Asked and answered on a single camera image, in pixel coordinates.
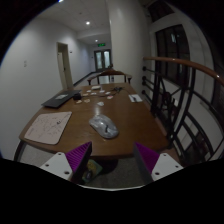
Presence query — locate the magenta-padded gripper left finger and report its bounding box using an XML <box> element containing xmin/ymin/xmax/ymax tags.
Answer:
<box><xmin>39</xmin><ymin>141</ymin><xmax>93</xmax><ymax>185</ymax></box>

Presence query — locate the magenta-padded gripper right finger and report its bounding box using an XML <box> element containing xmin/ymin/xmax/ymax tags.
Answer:
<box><xmin>133</xmin><ymin>141</ymin><xmax>184</xmax><ymax>185</ymax></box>

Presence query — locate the white marble-print mouse pad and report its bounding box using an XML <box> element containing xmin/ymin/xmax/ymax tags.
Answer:
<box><xmin>23</xmin><ymin>111</ymin><xmax>73</xmax><ymax>146</ymax></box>

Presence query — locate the colourful booklet on floor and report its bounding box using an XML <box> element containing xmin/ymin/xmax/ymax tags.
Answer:
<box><xmin>81</xmin><ymin>159</ymin><xmax>104</xmax><ymax>184</ymax></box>

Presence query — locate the black closed laptop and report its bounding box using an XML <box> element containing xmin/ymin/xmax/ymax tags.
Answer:
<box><xmin>41</xmin><ymin>89</ymin><xmax>82</xmax><ymax>109</ymax></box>

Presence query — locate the white notepad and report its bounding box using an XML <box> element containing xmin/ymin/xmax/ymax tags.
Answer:
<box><xmin>128</xmin><ymin>93</ymin><xmax>144</xmax><ymax>103</ymax></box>

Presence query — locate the open side door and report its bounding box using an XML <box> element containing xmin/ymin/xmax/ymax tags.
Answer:
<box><xmin>56</xmin><ymin>42</ymin><xmax>74</xmax><ymax>90</ymax></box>

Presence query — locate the black railing with wooden handrail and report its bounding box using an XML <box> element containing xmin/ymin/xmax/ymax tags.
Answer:
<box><xmin>141</xmin><ymin>55</ymin><xmax>224</xmax><ymax>164</ymax></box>

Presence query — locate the wooden armchair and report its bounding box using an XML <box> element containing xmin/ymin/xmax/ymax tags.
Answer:
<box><xmin>87</xmin><ymin>68</ymin><xmax>133</xmax><ymax>86</ymax></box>

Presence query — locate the dark framed window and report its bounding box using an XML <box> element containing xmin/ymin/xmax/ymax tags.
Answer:
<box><xmin>154</xmin><ymin>23</ymin><xmax>191</xmax><ymax>88</ymax></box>

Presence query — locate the glass double door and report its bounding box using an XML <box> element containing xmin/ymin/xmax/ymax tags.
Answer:
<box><xmin>93</xmin><ymin>49</ymin><xmax>113</xmax><ymax>72</ymax></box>

